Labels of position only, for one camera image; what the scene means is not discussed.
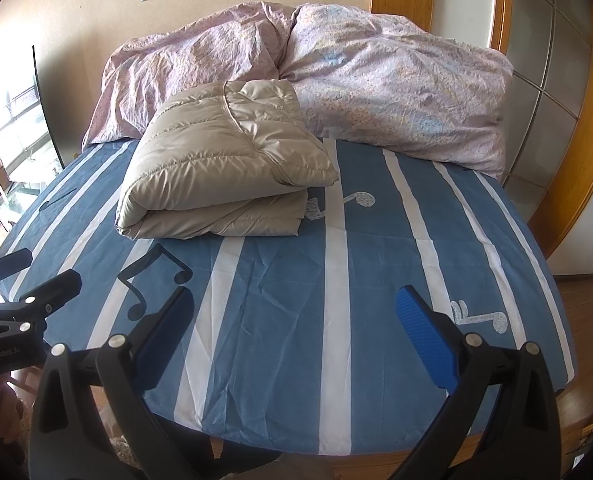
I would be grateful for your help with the pink floral duvet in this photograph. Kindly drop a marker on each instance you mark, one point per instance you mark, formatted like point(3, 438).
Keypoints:
point(401, 85)

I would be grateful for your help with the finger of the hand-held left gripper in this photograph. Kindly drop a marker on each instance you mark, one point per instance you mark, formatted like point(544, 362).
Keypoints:
point(51, 296)
point(6, 266)

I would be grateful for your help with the window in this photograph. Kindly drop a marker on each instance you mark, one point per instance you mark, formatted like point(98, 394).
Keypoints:
point(16, 125)

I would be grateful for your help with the blue white striped bed sheet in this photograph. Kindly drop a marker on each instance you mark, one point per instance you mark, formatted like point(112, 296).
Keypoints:
point(286, 310)

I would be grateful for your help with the person's left hand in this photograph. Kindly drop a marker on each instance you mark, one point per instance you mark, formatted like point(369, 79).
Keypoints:
point(4, 415)

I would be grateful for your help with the beige puffer jacket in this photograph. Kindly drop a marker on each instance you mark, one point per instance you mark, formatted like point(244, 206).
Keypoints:
point(216, 160)

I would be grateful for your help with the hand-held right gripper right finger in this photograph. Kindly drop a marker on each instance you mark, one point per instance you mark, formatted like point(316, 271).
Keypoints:
point(424, 340)

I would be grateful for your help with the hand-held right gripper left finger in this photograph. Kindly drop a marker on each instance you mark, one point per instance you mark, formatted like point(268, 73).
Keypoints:
point(169, 325)

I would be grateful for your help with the frosted glass door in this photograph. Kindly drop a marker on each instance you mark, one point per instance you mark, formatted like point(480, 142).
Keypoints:
point(541, 75)

